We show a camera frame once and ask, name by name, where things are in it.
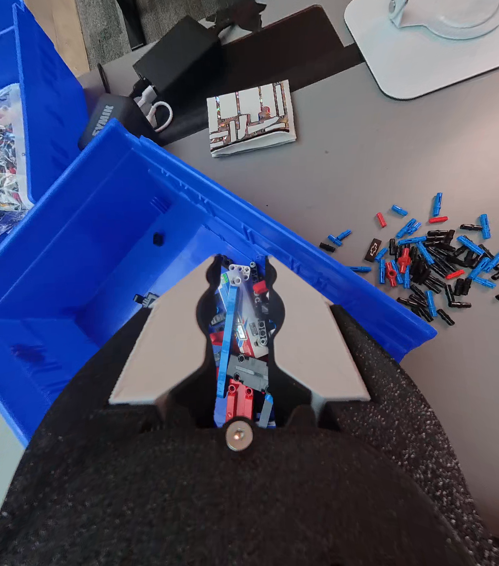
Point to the black power adapter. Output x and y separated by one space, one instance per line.
179 57

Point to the black emblem tile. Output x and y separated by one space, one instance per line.
375 250

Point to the small black brick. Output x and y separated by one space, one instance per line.
157 238

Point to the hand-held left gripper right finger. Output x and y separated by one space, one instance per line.
315 349

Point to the folded sticker booklet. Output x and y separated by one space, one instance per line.
249 117

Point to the black grey brick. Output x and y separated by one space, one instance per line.
143 300

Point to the tagged blue storage bin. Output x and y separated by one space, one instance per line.
99 247

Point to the grey desk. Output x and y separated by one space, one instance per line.
355 154

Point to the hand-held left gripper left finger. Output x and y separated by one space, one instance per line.
161 349

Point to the toy bricks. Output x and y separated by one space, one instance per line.
232 309

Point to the small black box device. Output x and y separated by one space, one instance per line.
108 117

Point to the white book stand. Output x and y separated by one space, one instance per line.
408 66

